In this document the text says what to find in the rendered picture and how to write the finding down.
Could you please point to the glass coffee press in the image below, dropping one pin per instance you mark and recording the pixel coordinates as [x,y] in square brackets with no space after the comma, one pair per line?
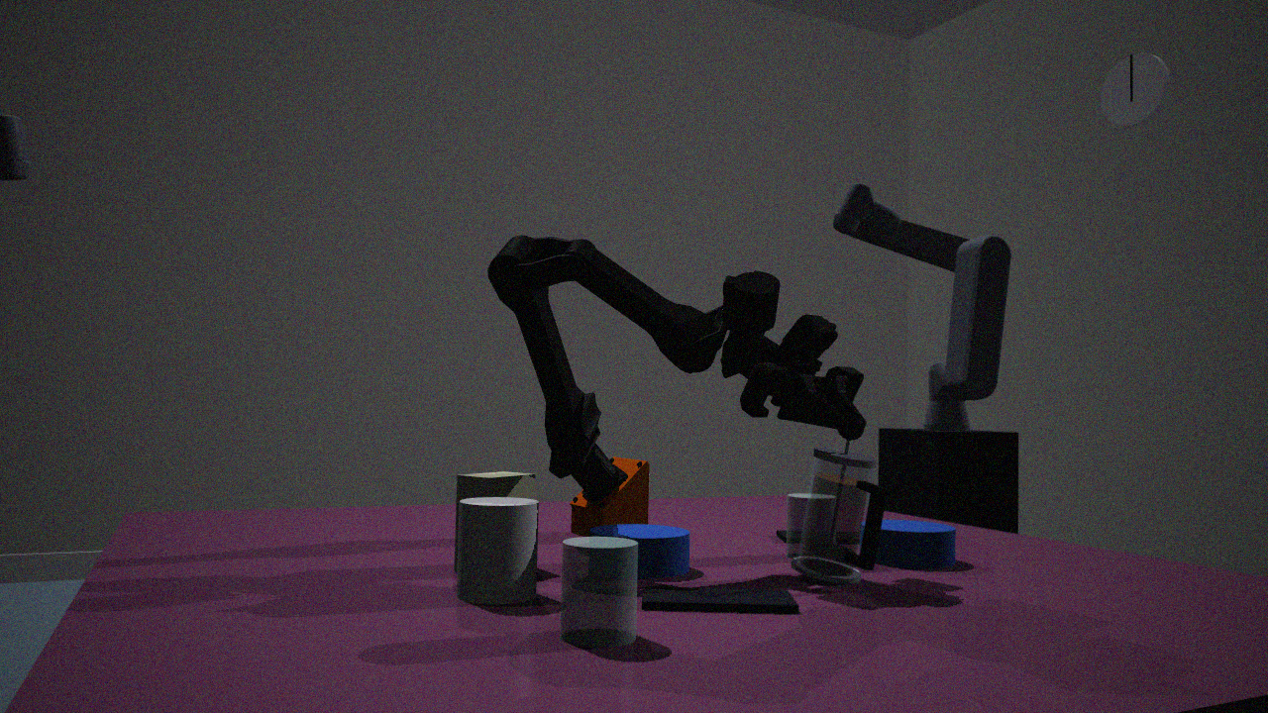
[836,513]

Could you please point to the blue cylinder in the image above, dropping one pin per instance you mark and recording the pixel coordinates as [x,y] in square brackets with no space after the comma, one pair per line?
[913,544]
[663,551]

